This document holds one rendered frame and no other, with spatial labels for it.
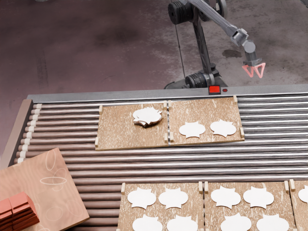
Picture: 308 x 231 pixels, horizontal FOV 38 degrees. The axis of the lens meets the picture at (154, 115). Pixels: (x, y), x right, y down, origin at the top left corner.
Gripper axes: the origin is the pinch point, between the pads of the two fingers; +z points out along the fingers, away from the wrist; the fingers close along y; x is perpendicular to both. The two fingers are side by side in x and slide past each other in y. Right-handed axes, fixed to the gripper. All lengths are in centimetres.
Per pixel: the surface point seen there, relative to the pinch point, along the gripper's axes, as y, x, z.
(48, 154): -22, -117, 6
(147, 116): -28, -58, 7
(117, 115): -44, -72, 3
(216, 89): -36.6, -9.0, 7.5
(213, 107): -24.2, -18.8, 14.8
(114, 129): -35, -77, 9
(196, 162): 1, -47, 33
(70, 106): -66, -94, -8
